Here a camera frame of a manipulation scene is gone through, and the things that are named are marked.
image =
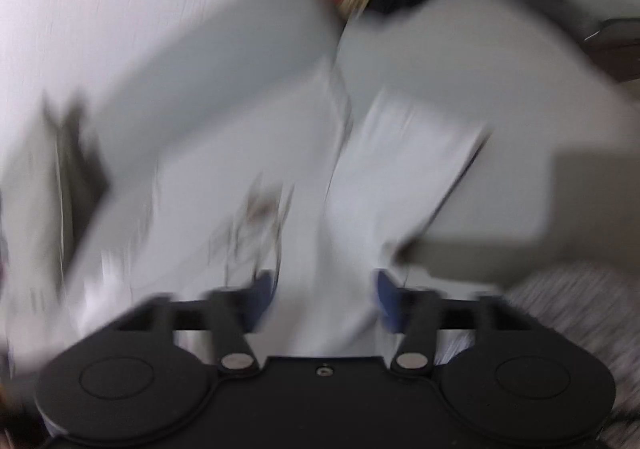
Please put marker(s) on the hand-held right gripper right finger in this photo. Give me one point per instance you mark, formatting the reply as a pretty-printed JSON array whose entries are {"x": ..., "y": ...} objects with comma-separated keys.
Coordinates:
[{"x": 386, "y": 299}]

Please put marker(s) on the white t-shirt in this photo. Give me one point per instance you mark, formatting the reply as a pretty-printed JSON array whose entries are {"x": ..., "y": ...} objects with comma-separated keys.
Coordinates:
[{"x": 370, "y": 209}]

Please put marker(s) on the blue white patterned rug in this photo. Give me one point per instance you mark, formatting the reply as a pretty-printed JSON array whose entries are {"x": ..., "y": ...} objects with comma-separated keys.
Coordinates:
[{"x": 580, "y": 324}]

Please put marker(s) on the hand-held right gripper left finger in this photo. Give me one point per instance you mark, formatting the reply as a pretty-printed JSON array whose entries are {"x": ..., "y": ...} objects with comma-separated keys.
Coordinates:
[{"x": 262, "y": 296}]

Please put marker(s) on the grey sofa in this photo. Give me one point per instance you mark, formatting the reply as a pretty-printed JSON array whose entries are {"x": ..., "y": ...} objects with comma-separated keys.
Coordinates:
[{"x": 450, "y": 94}]

